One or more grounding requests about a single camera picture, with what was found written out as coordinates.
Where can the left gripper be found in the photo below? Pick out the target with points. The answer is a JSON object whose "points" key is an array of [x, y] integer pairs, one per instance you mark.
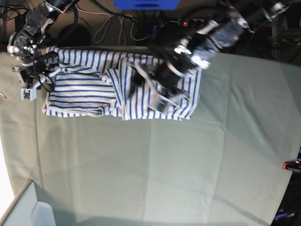
{"points": [[162, 80]]}

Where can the green table cloth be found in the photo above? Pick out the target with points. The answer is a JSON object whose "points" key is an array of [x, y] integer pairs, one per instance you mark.
{"points": [[223, 167]]}

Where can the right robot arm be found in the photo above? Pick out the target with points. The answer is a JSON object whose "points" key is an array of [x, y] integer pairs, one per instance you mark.
{"points": [[25, 44]]}

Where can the black power strip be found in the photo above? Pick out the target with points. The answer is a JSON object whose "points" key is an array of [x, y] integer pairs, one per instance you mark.
{"points": [[196, 22]]}

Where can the red clamp right edge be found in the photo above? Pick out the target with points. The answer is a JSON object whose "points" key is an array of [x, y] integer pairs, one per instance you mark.
{"points": [[293, 166]]}

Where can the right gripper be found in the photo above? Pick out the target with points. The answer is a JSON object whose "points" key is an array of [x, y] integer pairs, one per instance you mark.
{"points": [[32, 81]]}

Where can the blue white striped t-shirt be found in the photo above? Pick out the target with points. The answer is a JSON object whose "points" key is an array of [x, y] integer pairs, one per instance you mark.
{"points": [[97, 83]]}

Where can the black round stool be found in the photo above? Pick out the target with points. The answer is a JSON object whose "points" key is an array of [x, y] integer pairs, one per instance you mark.
{"points": [[81, 36]]}

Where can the blue box top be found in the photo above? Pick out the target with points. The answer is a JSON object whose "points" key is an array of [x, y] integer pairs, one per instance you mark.
{"points": [[146, 4]]}

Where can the white bin bottom left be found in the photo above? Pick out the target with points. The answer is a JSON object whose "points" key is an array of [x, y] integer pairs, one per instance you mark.
{"points": [[26, 210]]}

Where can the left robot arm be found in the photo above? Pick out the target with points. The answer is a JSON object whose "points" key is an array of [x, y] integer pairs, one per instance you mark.
{"points": [[194, 48]]}

